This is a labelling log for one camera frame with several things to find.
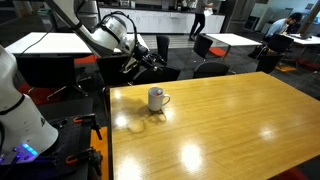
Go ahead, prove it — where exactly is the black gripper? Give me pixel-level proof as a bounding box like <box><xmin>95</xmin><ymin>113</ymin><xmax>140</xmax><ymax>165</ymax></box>
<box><xmin>133</xmin><ymin>42</ymin><xmax>168</xmax><ymax>72</ymax></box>

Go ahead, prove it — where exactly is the white mug cup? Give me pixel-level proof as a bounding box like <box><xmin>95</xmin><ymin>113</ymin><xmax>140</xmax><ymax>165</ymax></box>
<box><xmin>147</xmin><ymin>86</ymin><xmax>172</xmax><ymax>113</ymax></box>

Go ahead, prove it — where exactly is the black office chair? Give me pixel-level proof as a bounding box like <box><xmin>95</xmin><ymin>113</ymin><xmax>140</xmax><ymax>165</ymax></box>
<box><xmin>155</xmin><ymin>34</ymin><xmax>171</xmax><ymax>63</ymax></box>
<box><xmin>192</xmin><ymin>61</ymin><xmax>231</xmax><ymax>80</ymax></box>
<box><xmin>266</xmin><ymin>33</ymin><xmax>295</xmax><ymax>54</ymax></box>
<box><xmin>95</xmin><ymin>54</ymin><xmax>141</xmax><ymax>88</ymax></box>
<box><xmin>15</xmin><ymin>54</ymin><xmax>90</xmax><ymax>102</ymax></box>
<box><xmin>255</xmin><ymin>52</ymin><xmax>285</xmax><ymax>75</ymax></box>
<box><xmin>132</xmin><ymin>65</ymin><xmax>182</xmax><ymax>86</ymax></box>
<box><xmin>192</xmin><ymin>32</ymin><xmax>215</xmax><ymax>60</ymax></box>

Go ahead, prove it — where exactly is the white kitchen counter cabinet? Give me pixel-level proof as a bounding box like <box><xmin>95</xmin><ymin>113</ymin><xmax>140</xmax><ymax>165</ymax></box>
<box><xmin>99</xmin><ymin>5</ymin><xmax>227</xmax><ymax>35</ymax></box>

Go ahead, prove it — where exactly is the standing person in grey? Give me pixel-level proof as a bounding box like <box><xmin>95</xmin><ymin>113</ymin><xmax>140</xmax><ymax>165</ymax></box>
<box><xmin>187</xmin><ymin>0</ymin><xmax>215</xmax><ymax>43</ymax></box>

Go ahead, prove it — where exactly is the orange black clamp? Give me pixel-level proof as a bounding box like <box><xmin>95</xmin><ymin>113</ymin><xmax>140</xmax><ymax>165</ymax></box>
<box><xmin>72</xmin><ymin>112</ymin><xmax>103</xmax><ymax>141</ymax></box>
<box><xmin>65</xmin><ymin>147</ymin><xmax>104</xmax><ymax>176</ymax></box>

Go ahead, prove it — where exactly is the large white table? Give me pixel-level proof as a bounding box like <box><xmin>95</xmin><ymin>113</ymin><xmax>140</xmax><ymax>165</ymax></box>
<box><xmin>4</xmin><ymin>31</ymin><xmax>150</xmax><ymax>56</ymax></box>

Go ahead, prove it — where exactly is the green bin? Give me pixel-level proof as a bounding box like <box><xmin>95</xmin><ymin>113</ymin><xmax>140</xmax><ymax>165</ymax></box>
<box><xmin>36</xmin><ymin>7</ymin><xmax>52</xmax><ymax>25</ymax></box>

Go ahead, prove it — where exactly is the seated person in blue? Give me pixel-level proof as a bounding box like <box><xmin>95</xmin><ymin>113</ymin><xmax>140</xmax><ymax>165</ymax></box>
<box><xmin>262</xmin><ymin>12</ymin><xmax>304</xmax><ymax>38</ymax></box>

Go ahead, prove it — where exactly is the thin black cable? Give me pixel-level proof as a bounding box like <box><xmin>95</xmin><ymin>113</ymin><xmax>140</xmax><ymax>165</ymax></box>
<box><xmin>17</xmin><ymin>27</ymin><xmax>55</xmax><ymax>60</ymax></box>

